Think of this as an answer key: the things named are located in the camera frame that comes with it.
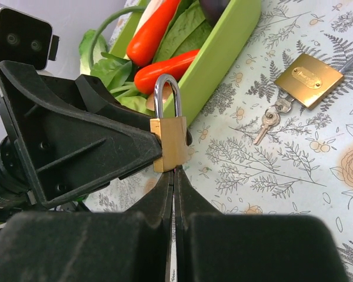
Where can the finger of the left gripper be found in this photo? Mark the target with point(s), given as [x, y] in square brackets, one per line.
[106, 116]

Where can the white toy radish in basket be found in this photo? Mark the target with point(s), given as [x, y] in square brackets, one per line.
[152, 6]

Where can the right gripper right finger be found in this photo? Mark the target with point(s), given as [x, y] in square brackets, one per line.
[212, 246]

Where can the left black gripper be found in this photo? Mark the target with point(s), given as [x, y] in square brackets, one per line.
[45, 155]

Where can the orange toy carrot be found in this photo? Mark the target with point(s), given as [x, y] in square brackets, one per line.
[145, 42]

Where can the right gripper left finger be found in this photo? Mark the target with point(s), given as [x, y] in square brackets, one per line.
[133, 245]

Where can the silver keys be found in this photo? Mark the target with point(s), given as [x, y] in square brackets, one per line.
[271, 116]

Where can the purple toy eggplant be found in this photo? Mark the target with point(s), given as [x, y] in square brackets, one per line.
[213, 9]

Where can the green leafy toy in basket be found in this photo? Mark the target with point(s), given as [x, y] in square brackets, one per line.
[187, 31]

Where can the small brass padlock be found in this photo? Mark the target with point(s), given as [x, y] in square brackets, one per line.
[171, 132]

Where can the red toy chili pepper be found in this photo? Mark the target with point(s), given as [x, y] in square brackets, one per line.
[146, 77]

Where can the green plastic basket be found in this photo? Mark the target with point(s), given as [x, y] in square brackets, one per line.
[218, 53]

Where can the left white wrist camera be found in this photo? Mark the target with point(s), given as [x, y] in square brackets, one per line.
[26, 39]

